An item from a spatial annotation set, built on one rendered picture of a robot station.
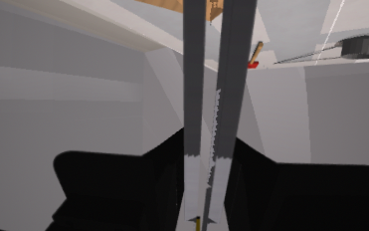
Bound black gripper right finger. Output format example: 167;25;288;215
224;137;369;231

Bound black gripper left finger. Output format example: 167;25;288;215
53;127;184;231

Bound red spatula with wooden handle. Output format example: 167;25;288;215
248;43;264;69

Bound light wooden board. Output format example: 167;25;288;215
135;0;224;22

